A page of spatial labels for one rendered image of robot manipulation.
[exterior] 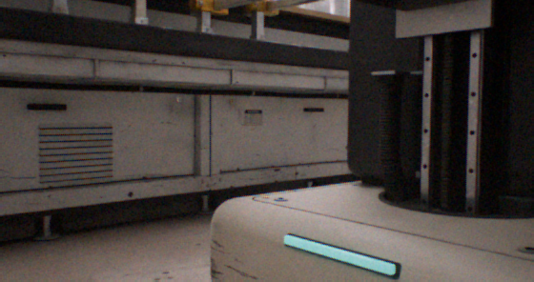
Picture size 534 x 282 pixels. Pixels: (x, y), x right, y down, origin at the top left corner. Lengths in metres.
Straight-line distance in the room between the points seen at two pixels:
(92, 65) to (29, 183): 0.45
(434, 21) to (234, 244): 0.47
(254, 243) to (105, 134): 1.19
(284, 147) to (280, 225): 1.66
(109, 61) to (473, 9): 1.14
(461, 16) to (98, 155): 1.38
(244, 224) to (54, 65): 0.94
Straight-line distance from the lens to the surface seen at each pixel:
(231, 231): 0.84
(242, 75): 1.95
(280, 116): 2.39
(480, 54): 0.86
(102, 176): 1.90
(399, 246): 0.64
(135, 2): 1.71
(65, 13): 1.59
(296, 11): 2.36
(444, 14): 0.86
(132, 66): 1.70
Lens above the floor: 0.43
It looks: 3 degrees down
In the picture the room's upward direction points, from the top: straight up
